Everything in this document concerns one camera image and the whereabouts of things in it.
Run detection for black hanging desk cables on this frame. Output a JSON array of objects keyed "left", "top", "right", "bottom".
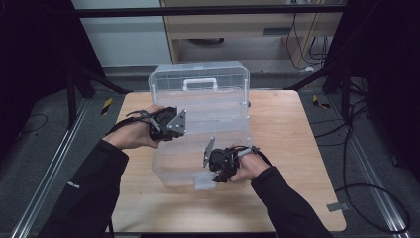
[{"left": 285, "top": 13, "right": 332, "bottom": 72}]

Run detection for black looped floor cable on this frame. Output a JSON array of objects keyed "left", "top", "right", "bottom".
[{"left": 334, "top": 181, "right": 412, "bottom": 234}]

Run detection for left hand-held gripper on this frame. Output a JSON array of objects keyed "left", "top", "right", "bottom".
[{"left": 148, "top": 106, "right": 187, "bottom": 142}]

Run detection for black metal stand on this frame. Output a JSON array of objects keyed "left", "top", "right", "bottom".
[
  {"left": 283, "top": 62, "right": 353, "bottom": 123},
  {"left": 63, "top": 62, "right": 133, "bottom": 130}
]

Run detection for yellow black floor tape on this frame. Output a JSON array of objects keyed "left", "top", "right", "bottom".
[
  {"left": 311, "top": 94, "right": 331, "bottom": 110},
  {"left": 100, "top": 97, "right": 114, "bottom": 116}
]

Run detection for light wooden desk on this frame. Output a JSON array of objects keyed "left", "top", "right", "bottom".
[{"left": 160, "top": 0, "right": 343, "bottom": 72}]

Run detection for white cabinet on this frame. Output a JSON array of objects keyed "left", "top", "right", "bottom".
[{"left": 69, "top": 0, "right": 173, "bottom": 68}]

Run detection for thin black floor cable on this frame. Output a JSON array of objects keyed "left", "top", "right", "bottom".
[{"left": 19, "top": 113, "right": 50, "bottom": 136}]

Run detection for black horizontal frame bar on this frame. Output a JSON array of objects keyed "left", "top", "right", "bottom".
[{"left": 70, "top": 4, "right": 347, "bottom": 19}]

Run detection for right hand-held gripper cable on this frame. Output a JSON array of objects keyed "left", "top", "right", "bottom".
[{"left": 224, "top": 145, "right": 274, "bottom": 168}]

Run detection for dark curtain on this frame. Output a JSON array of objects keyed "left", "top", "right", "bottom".
[
  {"left": 0, "top": 0, "right": 104, "bottom": 160},
  {"left": 325, "top": 0, "right": 420, "bottom": 184}
]

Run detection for person's right hand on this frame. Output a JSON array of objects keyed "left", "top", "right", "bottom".
[{"left": 229, "top": 144, "right": 272, "bottom": 183}]

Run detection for grey tape piece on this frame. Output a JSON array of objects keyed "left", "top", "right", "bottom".
[{"left": 326, "top": 201, "right": 351, "bottom": 213}]

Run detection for metal floor rail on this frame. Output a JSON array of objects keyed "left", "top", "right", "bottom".
[
  {"left": 9, "top": 98, "right": 90, "bottom": 238},
  {"left": 330, "top": 95, "right": 412, "bottom": 238}
]

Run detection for clear plastic storage box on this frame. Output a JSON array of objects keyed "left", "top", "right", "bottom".
[{"left": 148, "top": 61, "right": 254, "bottom": 192}]

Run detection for person's left hand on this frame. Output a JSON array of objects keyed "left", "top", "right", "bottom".
[{"left": 112, "top": 104, "right": 166, "bottom": 151}]

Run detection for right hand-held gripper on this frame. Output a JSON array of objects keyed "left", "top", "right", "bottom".
[{"left": 202, "top": 136, "right": 241, "bottom": 183}]

